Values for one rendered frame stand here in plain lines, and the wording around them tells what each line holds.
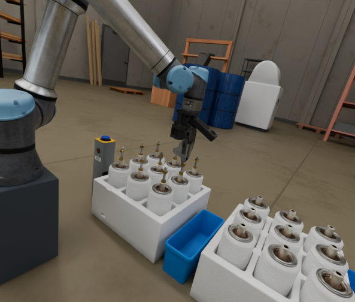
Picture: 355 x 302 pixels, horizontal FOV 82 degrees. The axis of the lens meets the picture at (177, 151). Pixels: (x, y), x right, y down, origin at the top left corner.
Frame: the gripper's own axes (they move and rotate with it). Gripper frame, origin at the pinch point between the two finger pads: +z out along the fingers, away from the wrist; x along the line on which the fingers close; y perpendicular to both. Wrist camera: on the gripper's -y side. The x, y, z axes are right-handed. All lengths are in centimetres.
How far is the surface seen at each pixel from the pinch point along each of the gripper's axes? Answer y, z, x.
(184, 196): -3.6, 14.6, 2.2
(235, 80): 53, -51, -302
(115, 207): 19.2, 22.6, 16.9
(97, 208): 30.4, 29.4, 15.2
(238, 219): -26.3, 10.4, 8.5
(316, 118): -149, -2, -784
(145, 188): 9.7, 12.3, 11.5
